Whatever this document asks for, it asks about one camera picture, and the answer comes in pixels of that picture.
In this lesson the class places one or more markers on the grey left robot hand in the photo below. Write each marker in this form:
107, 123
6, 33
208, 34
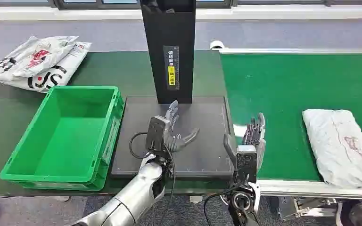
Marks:
175, 143

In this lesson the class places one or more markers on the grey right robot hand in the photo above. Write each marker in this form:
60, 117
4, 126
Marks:
256, 132

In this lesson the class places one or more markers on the grey parcel bag dark print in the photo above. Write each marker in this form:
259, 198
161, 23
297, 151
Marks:
337, 146

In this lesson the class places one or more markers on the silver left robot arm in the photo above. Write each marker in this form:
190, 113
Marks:
135, 195

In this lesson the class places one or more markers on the black scale platform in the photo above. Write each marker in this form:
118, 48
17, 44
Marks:
206, 149

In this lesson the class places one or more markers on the green conveyor belt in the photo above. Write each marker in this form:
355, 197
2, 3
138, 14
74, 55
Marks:
277, 87

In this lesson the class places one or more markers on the white tape scrap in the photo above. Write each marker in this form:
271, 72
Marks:
196, 199

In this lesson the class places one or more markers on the black and yellow label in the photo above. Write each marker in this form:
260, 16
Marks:
171, 68

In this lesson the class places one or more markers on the green plastic crate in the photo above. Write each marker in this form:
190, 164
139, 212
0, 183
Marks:
65, 146

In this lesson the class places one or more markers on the black scanner pillar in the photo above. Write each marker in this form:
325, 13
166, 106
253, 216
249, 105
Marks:
168, 31

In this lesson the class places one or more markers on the white parcel with black letters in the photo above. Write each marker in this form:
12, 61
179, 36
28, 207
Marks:
59, 78

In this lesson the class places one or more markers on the grey parcel with red print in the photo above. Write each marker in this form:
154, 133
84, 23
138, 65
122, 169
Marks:
37, 57

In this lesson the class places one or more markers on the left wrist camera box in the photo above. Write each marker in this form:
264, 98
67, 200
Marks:
156, 132

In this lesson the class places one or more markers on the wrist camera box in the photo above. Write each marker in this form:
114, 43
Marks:
246, 163
156, 132

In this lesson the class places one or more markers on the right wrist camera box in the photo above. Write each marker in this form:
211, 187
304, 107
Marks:
246, 163

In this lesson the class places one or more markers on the aluminium conveyor frame rail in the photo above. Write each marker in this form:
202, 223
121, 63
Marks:
293, 188
293, 50

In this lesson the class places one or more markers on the metal bracket under conveyor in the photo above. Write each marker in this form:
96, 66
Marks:
306, 209

